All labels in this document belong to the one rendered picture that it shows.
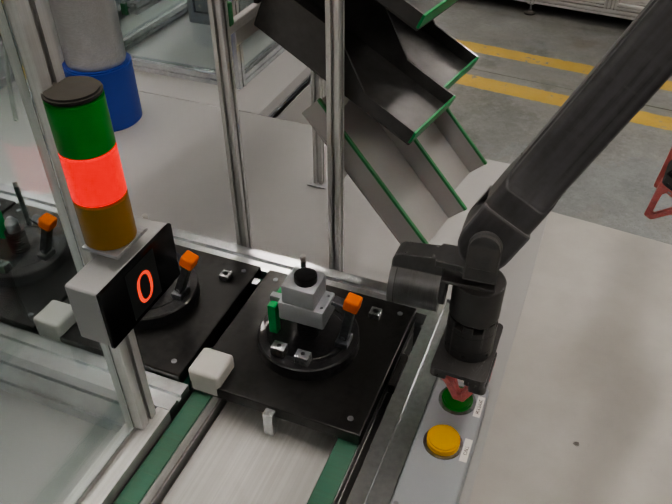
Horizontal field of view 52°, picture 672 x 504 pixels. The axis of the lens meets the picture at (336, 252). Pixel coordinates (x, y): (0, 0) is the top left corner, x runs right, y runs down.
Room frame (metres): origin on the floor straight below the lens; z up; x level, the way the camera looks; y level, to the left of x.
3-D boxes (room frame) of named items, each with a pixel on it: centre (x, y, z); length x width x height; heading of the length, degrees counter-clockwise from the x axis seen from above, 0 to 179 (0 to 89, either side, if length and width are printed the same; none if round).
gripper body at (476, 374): (0.57, -0.16, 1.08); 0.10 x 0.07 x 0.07; 157
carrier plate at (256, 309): (0.66, 0.04, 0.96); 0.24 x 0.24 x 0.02; 68
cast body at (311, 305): (0.67, 0.05, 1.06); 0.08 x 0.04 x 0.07; 68
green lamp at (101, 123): (0.53, 0.22, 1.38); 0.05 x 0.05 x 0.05
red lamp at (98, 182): (0.53, 0.22, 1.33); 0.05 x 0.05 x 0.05
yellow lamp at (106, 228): (0.53, 0.22, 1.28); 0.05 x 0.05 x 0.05
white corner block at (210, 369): (0.61, 0.17, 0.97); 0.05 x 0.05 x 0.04; 68
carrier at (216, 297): (0.76, 0.28, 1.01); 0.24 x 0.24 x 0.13; 68
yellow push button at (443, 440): (0.50, -0.13, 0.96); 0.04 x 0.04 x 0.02
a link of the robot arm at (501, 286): (0.57, -0.15, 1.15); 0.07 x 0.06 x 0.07; 72
